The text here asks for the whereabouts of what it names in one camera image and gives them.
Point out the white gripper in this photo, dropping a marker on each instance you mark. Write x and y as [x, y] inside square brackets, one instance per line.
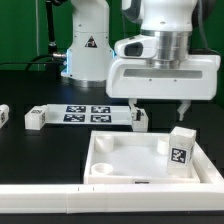
[195, 79]

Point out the white square table top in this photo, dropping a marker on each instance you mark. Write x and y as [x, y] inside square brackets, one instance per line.
[130, 158]

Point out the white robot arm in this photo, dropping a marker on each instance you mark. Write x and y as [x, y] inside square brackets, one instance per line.
[155, 64]

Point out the white L-shaped obstacle fence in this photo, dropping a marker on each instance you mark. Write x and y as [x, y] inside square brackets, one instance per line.
[80, 198]

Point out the white base tag plate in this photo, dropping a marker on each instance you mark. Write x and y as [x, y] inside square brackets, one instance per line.
[89, 114]

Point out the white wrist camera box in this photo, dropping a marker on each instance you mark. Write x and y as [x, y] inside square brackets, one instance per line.
[139, 46]

